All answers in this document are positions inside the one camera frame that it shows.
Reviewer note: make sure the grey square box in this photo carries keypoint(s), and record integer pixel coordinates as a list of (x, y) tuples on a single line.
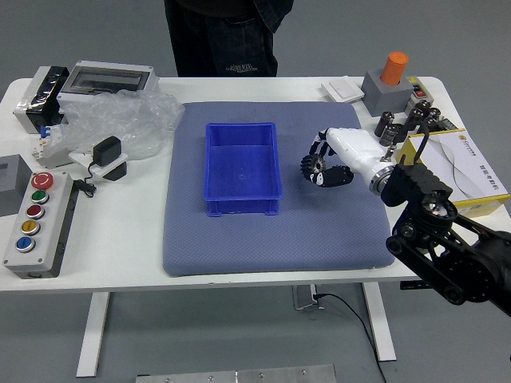
[(12, 183)]

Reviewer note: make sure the white table leg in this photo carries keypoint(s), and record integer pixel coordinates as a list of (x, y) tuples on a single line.
[(379, 323), (93, 335)]

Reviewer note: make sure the grey push button control box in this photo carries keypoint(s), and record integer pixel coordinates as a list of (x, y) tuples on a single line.
[(34, 227)]

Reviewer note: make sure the grey distribution box clear lid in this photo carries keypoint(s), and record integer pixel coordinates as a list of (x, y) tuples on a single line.
[(108, 80)]

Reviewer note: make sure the clear plastic bag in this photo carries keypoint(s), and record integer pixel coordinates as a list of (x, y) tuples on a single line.
[(127, 119)]

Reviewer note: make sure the grey cube block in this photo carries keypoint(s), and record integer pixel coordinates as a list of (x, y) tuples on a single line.
[(385, 97)]

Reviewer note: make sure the black power adapter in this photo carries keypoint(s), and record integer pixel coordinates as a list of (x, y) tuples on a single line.
[(107, 151)]

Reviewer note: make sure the orange cylinder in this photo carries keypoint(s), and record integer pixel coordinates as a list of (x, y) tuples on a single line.
[(394, 68)]

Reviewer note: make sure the big black gear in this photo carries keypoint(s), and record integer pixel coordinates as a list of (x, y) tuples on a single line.
[(311, 167)]

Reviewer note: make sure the black table control panel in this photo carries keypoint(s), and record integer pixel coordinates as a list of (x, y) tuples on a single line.
[(413, 285)]

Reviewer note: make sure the white bracket with black base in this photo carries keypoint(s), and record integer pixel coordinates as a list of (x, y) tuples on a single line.
[(113, 169)]

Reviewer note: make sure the white blue circuit breaker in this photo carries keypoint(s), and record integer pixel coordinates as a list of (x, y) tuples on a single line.
[(50, 147)]

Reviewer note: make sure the yellow white cardboard box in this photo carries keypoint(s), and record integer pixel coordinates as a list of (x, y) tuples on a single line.
[(475, 167)]

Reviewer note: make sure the black capacitor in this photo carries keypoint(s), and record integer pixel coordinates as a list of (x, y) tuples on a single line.
[(434, 113), (423, 107), (392, 135), (413, 117), (430, 123), (384, 123)]

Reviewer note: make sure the black electronic module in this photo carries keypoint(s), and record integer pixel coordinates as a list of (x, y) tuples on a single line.
[(448, 124)]

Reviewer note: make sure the black grey enclosure box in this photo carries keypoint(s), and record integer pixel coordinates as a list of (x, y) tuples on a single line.
[(38, 99)]

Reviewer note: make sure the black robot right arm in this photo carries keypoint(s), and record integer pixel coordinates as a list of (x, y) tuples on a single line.
[(419, 183)]

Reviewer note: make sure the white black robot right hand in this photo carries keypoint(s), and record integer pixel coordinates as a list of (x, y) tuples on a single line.
[(355, 147)]

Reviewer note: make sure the grey-blue mat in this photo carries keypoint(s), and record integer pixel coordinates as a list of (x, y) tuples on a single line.
[(279, 243)]

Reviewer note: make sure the person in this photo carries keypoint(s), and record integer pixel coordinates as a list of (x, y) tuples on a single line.
[(223, 36)]

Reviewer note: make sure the grey power box under table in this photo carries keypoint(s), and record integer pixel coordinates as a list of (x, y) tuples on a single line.
[(305, 297)]

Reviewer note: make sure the grey metal plate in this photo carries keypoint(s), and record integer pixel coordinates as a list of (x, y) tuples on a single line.
[(239, 375)]

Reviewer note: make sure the blue plastic box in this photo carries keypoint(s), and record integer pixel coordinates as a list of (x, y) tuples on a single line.
[(241, 167)]

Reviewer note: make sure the white wall switch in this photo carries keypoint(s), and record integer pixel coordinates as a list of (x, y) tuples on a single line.
[(343, 89)]

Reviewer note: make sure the grey switch box red button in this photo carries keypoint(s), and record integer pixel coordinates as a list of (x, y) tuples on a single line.
[(419, 91)]

